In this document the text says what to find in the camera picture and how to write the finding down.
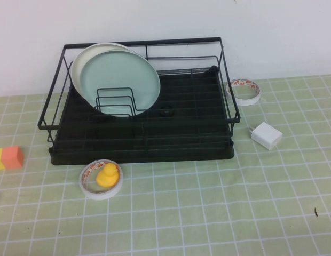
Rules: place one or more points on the yellow rubber duck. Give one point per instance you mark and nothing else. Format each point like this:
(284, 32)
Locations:
(106, 178)

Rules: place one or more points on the light green plate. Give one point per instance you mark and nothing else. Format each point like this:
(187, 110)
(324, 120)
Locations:
(117, 77)

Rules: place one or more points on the green checked tablecloth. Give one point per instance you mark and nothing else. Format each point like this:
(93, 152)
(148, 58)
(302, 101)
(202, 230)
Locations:
(181, 213)

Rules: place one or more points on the white plate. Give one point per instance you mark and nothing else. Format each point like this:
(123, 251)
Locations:
(77, 72)

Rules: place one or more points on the orange block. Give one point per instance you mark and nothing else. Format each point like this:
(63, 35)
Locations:
(12, 157)

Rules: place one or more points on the white tape roll red print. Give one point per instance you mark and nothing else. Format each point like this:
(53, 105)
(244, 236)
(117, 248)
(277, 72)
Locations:
(244, 102)
(102, 196)

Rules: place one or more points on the white USB charger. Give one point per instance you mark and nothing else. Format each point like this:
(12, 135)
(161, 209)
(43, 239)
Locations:
(266, 134)

